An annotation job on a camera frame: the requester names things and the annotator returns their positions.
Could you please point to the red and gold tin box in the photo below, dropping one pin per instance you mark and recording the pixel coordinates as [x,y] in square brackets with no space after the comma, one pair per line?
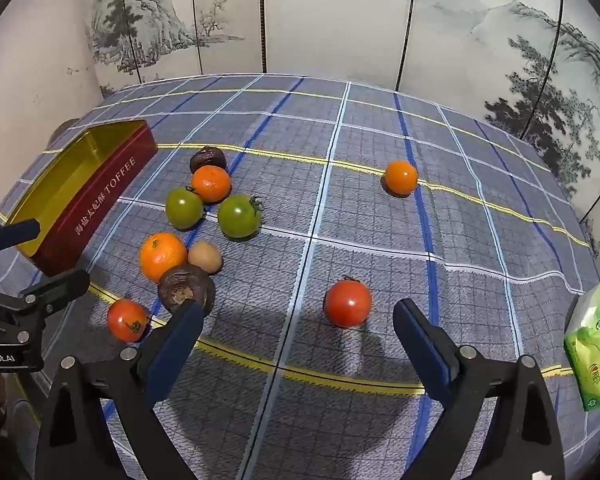
[105,180]

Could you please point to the blue plaid tablecloth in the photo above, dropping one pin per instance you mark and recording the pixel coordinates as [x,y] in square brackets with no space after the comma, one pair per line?
[330,240]

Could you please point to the brown kiwi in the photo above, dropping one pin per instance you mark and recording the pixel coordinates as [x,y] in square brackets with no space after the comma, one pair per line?
[206,256]

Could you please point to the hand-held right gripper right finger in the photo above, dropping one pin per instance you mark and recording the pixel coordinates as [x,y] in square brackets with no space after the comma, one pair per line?
[420,342]

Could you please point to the dark passion fruit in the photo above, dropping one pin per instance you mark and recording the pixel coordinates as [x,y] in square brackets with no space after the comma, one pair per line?
[186,285]
[208,158]

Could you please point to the round stone disc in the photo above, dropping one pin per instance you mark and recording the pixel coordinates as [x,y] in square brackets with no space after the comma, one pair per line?
[62,132]

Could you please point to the green tissue pack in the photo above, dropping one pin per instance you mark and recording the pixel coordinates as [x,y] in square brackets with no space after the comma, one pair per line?
[594,345]

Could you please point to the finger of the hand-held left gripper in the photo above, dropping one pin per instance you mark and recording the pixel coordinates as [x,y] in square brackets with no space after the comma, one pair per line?
[17,234]
[65,285]

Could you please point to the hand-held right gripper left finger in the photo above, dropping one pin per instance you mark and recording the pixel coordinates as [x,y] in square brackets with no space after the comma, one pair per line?
[180,342]

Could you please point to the red tomato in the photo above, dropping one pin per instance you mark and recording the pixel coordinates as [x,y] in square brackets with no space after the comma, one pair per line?
[347,303]
[127,319]

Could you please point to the large orange mandarin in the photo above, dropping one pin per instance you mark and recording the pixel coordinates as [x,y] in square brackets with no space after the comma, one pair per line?
[163,256]

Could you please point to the landscape painted folding screen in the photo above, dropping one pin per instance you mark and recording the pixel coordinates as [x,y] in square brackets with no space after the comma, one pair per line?
[330,20]

